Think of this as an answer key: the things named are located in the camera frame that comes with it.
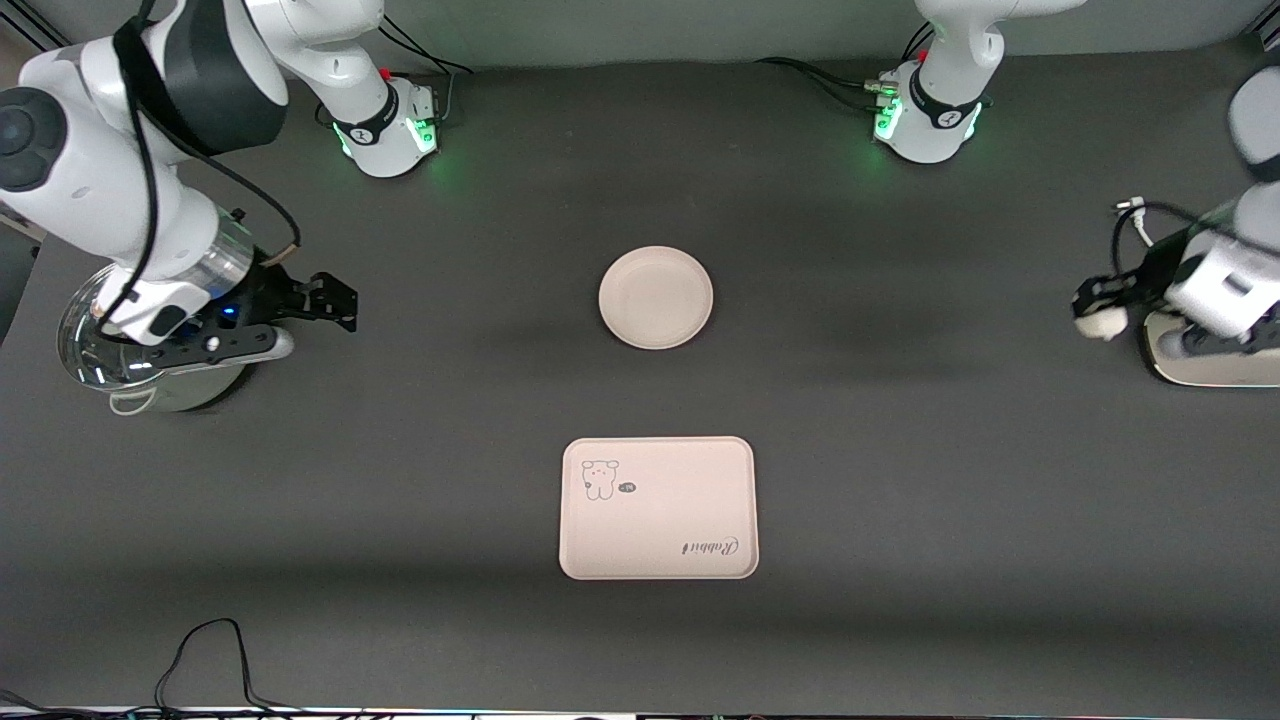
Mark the round cream plate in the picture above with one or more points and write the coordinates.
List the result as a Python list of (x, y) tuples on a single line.
[(655, 300)]

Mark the pale green electric pot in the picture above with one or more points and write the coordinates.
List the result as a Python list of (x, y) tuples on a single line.
[(200, 385)]

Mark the glass pot lid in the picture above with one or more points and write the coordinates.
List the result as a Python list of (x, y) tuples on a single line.
[(85, 350)]

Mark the white steamed bun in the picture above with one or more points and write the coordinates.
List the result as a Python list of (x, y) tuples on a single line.
[(1100, 325)]

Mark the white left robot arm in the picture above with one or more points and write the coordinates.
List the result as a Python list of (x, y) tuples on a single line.
[(945, 90)]

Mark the white toaster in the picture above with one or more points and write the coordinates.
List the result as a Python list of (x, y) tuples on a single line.
[(1200, 372)]

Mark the cream rectangular rabbit tray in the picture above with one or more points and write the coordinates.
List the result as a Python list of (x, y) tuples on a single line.
[(660, 520)]

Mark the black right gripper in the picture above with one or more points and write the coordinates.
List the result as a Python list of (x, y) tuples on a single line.
[(274, 293)]

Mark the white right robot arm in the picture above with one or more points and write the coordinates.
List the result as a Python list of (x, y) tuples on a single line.
[(80, 180)]

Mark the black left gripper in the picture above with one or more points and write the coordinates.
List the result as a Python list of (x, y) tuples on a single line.
[(1157, 266)]

